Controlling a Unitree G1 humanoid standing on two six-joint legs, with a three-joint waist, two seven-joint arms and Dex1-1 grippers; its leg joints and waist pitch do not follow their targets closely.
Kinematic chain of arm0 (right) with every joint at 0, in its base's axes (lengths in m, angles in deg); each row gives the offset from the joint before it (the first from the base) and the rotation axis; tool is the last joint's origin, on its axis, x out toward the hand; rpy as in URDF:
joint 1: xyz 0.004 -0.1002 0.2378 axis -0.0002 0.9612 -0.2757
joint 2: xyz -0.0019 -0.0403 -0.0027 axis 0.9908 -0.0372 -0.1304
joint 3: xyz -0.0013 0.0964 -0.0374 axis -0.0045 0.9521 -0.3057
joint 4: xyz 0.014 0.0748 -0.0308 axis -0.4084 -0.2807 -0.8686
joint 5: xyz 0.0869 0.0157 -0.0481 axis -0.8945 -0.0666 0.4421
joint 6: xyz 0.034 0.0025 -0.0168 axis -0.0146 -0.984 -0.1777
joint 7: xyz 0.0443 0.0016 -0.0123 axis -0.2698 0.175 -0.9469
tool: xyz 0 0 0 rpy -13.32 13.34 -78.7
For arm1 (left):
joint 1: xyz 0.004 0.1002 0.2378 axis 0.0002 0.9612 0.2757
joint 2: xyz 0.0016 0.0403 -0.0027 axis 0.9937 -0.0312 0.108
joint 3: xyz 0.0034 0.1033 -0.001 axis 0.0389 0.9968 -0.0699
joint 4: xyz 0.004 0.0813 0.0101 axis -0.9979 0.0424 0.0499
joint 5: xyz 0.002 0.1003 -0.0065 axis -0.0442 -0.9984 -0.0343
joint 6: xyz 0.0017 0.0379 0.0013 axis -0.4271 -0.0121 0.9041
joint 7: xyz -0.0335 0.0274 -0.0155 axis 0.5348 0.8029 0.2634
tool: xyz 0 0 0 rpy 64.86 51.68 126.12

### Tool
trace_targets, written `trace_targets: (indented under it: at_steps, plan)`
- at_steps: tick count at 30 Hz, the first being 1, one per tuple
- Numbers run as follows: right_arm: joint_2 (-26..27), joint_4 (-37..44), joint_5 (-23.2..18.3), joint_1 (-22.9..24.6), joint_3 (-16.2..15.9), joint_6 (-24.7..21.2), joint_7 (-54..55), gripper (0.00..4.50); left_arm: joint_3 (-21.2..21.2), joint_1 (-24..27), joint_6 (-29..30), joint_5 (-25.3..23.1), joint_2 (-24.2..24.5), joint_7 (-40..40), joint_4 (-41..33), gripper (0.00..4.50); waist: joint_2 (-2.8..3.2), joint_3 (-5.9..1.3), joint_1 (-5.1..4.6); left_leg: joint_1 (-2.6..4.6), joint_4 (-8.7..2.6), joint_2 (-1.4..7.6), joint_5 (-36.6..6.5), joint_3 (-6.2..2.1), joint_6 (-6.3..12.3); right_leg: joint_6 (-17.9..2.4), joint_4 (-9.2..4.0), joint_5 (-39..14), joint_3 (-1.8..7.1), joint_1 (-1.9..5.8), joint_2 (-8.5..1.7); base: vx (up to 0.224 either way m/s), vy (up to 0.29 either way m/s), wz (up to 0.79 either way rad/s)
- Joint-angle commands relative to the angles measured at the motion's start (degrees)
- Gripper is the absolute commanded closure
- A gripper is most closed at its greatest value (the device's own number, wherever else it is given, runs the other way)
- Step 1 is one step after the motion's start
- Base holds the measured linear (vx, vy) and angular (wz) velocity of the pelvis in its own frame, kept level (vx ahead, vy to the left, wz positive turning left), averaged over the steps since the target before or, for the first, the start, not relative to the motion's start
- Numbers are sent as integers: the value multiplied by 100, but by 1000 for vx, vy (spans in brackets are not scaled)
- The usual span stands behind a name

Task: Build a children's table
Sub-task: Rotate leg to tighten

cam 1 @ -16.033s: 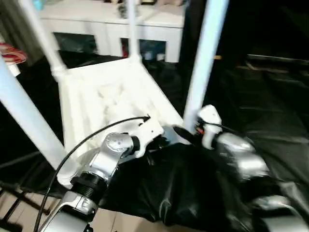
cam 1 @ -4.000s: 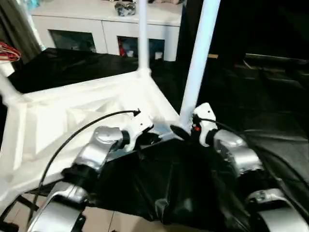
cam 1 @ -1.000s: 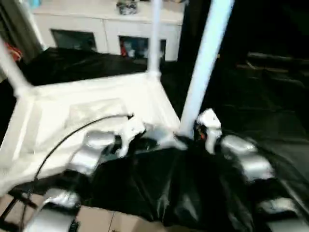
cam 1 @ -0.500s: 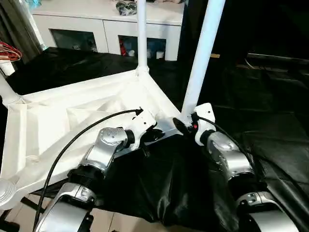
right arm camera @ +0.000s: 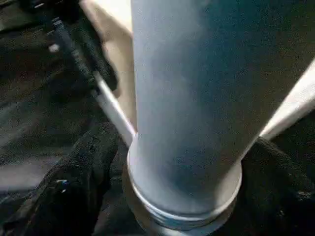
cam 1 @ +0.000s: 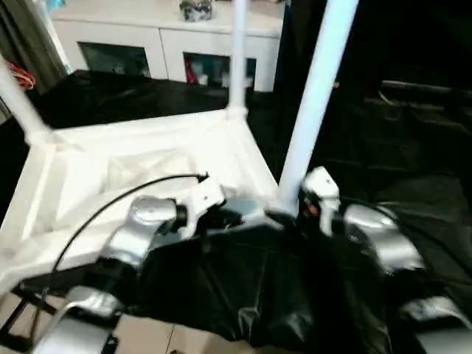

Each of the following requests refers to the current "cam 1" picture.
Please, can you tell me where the white plastic table leg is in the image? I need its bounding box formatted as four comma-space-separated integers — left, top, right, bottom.
275, 0, 361, 215
0, 54, 58, 145
224, 0, 249, 120

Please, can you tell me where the white plastic table top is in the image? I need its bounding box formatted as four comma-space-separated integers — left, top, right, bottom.
0, 106, 284, 296

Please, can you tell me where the white sideboard cabinet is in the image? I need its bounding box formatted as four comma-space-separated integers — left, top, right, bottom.
50, 0, 285, 93

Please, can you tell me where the dark glittery ornament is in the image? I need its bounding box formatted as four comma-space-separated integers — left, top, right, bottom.
178, 0, 215, 23

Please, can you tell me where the red and white bundle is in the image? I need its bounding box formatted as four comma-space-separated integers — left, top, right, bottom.
6, 60, 38, 90

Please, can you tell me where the black folding stand frame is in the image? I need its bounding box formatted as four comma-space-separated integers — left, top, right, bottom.
0, 282, 60, 352

